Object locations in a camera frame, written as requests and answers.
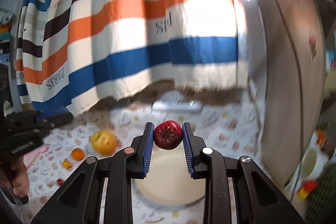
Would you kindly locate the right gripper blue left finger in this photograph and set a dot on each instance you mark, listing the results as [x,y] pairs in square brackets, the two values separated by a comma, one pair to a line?
[78,200]

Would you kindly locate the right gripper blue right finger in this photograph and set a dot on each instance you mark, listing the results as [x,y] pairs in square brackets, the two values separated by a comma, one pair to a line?
[257,199]

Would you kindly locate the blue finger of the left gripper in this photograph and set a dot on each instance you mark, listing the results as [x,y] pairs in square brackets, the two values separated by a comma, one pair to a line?
[55,121]

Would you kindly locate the small red apple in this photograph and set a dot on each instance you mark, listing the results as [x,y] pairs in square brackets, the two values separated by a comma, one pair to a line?
[168,135]
[59,181]

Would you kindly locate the yellow cherry tomato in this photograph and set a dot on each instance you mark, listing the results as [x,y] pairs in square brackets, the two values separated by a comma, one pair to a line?
[66,164]

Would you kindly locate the small orange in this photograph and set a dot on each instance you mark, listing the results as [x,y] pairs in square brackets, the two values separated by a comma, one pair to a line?
[77,154]

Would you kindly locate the large yellow apple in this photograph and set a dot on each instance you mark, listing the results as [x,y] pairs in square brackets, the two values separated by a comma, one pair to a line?
[103,142]

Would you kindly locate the person left hand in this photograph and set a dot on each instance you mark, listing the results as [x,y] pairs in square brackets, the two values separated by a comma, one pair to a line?
[20,182]

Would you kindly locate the pink plastic toy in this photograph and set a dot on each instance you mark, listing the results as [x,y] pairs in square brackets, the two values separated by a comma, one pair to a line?
[31,157]

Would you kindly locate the red yellow toy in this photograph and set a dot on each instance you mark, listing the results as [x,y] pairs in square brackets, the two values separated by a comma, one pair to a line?
[306,188]

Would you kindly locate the white cup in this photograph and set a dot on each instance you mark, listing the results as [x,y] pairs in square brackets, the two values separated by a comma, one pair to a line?
[313,164]

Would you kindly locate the baby bear print cloth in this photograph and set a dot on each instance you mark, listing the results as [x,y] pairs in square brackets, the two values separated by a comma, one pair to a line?
[230,123]

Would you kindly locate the cream round plate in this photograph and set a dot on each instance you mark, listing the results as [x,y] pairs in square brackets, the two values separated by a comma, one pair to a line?
[168,182]

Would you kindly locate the striped Paris blanket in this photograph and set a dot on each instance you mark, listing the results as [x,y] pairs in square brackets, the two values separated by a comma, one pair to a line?
[74,53]

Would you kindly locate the storage shelf with boxes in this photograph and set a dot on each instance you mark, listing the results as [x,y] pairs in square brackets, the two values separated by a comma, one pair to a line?
[6,25]

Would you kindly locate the white remote control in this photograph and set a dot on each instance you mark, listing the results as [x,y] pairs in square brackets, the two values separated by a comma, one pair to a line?
[177,105]

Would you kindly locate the wooden headboard panel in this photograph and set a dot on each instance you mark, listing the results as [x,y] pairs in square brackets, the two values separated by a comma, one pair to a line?
[295,54]

